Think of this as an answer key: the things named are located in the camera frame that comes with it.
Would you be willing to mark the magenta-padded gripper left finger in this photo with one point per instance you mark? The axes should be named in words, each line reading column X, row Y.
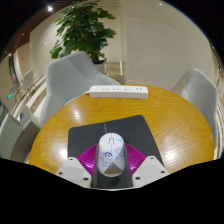
column 72, row 170

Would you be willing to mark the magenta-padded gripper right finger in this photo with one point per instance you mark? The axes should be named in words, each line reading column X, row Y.
column 150, row 170

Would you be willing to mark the white cartoon-print computer mouse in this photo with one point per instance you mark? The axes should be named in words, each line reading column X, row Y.
column 111, row 153

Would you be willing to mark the black mouse pad green lines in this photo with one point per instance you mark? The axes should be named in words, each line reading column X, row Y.
column 140, row 133

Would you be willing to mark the white power strip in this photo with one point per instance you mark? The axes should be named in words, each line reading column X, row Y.
column 118, row 92

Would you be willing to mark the grey shell chair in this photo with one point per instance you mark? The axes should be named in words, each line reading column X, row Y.
column 200, row 96
column 68, row 81

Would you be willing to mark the small grey distant chair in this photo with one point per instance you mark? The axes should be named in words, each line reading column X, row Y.
column 28, row 80

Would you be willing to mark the green potted plant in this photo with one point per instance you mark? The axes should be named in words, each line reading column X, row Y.
column 85, row 30

